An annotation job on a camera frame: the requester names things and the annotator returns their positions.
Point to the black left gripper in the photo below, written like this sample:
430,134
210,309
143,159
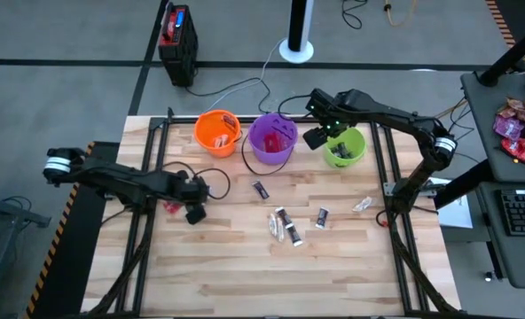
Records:
193,190

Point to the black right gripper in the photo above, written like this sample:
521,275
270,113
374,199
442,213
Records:
329,117

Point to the red candy wrapper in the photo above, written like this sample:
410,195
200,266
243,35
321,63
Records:
281,142
270,142
171,207

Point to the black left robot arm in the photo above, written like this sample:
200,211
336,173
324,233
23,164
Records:
112,177

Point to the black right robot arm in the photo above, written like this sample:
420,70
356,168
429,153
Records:
391,115

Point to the green plastic halloween bucket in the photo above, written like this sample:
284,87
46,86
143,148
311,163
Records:
358,142

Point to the purple plastic halloween bucket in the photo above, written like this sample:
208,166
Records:
260,153

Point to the orange plastic halloween bucket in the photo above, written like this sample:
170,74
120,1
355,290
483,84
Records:
209,128

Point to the pink candy bag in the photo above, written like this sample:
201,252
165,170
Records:
508,127

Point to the red candy pile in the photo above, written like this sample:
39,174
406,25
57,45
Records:
522,150

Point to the brown candy pile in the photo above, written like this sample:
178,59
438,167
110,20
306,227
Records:
522,107

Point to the clear plastic wrapper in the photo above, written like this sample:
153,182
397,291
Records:
362,204

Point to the black yellow-striped floor mat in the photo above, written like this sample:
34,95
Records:
67,248

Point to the black diagonal support beam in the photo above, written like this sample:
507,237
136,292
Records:
464,184

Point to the white paper sheet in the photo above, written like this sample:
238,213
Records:
455,208

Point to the red and black battery box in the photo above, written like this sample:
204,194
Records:
178,42

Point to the grey side desk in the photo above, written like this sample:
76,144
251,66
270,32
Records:
488,133

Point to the black aluminium table frame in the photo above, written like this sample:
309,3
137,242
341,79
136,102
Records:
269,119

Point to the black desk-mounted post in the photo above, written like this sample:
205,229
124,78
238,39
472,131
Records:
511,53

